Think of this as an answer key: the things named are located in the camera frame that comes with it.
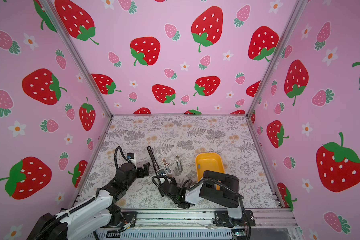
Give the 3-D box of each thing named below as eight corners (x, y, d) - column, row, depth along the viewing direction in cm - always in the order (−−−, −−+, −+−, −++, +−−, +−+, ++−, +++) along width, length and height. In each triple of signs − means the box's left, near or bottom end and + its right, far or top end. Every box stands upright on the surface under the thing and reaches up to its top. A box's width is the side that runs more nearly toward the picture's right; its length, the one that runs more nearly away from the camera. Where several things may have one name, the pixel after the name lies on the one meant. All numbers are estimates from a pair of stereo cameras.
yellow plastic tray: (196, 181, 89) (196, 177, 84) (195, 157, 99) (195, 152, 94) (223, 181, 89) (225, 177, 84) (219, 157, 99) (221, 152, 94)
